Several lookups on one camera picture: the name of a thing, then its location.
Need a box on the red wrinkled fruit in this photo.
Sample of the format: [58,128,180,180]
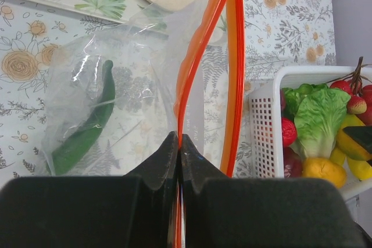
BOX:
[281,117,298,148]

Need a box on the yellow banana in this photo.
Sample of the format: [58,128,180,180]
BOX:
[330,146,371,181]

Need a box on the green lettuce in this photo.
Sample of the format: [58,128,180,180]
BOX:
[282,83,351,159]

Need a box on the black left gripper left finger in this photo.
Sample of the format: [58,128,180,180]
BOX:
[1,132,178,247]

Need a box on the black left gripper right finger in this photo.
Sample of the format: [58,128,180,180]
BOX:
[180,135,365,247]

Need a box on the green chili pepper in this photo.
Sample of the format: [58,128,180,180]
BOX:
[51,60,116,175]

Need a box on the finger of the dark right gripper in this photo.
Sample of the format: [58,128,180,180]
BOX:
[343,126,371,165]

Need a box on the floral table mat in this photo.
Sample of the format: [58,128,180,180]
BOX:
[1,0,336,182]

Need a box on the small orange fruit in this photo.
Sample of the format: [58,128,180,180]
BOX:
[302,157,347,188]

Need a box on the lychee bunch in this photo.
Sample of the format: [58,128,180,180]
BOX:
[330,56,371,126]

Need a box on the brown passion fruit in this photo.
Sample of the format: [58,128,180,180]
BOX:
[283,147,303,178]

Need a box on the clear orange-zip bag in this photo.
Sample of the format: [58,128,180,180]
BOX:
[40,0,248,248]

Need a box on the white plastic basket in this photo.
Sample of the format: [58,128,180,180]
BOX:
[248,65,372,202]

